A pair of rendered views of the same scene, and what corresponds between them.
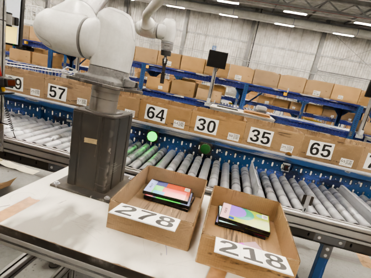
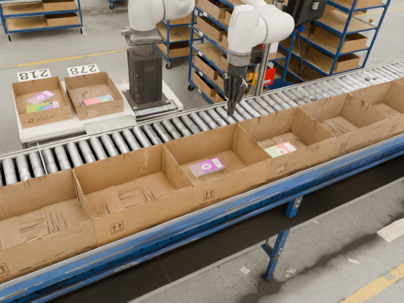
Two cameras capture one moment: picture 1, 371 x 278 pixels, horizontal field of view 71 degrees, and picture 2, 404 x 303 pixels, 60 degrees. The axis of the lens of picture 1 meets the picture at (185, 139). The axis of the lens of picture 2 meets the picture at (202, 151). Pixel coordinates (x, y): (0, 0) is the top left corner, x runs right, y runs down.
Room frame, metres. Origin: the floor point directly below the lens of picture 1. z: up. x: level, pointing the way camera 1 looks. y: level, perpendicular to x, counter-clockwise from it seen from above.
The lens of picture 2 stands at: (2.88, -0.64, 2.03)
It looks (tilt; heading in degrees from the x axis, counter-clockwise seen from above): 40 degrees down; 140
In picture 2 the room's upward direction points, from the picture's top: 5 degrees clockwise
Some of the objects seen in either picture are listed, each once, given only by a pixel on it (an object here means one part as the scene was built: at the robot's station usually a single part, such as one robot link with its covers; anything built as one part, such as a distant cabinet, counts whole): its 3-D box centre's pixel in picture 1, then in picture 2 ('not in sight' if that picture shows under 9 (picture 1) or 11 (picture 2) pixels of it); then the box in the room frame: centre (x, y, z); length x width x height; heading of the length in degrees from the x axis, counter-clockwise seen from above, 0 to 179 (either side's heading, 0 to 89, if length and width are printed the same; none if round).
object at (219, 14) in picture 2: not in sight; (222, 5); (0.32, 1.56, 0.99); 0.40 x 0.30 x 0.10; 171
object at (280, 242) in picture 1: (244, 226); (41, 100); (0.83, -0.27, 0.80); 0.38 x 0.28 x 0.10; 171
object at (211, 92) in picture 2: not in sight; (214, 82); (0.31, 1.57, 0.19); 0.40 x 0.30 x 0.10; 171
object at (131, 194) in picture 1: (164, 199); (93, 94); (0.91, 0.03, 0.80); 0.38 x 0.28 x 0.10; 171
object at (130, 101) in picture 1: (122, 103); (282, 143); (2.06, 0.55, 0.96); 0.39 x 0.29 x 0.17; 83
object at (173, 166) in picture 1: (174, 165); (140, 156); (1.53, 0.04, 0.72); 0.52 x 0.05 x 0.05; 173
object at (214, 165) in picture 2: not in sight; (207, 167); (1.94, 0.18, 0.89); 0.16 x 0.07 x 0.02; 83
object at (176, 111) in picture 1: (168, 113); (215, 165); (2.01, 0.17, 0.96); 0.39 x 0.29 x 0.17; 83
